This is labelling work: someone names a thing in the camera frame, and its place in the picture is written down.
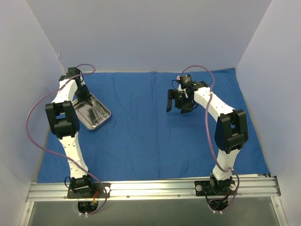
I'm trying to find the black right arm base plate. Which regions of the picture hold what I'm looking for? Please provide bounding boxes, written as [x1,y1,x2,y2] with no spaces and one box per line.
[194,179,237,196]

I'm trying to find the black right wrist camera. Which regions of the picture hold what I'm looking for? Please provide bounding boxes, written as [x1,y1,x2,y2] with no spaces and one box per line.
[177,74,193,89]

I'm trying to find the stainless steel instrument tray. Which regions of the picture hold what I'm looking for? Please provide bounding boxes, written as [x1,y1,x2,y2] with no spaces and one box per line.
[72,95,111,130]

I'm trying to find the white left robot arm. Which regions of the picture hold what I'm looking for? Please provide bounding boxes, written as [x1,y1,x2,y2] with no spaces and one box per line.
[45,67,95,197]

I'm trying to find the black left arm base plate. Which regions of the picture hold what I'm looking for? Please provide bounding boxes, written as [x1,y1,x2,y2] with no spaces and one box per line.
[67,182,111,199]

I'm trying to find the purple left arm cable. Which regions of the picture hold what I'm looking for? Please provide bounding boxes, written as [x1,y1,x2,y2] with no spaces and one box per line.
[25,63,109,216]

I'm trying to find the steel surgical forceps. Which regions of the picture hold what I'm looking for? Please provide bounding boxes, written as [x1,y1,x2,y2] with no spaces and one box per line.
[91,100,105,120]

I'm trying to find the aluminium front frame rail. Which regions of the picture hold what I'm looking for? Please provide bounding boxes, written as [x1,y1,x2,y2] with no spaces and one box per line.
[26,174,281,202]

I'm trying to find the blue surgical drape cloth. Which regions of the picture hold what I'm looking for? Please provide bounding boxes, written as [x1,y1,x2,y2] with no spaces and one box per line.
[37,68,270,183]

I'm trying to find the steel hemostat clamp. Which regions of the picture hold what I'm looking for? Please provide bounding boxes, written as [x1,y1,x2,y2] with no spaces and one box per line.
[95,101,109,118]

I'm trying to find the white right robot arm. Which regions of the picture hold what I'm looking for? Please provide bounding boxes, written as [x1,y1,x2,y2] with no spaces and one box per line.
[166,82,248,194]

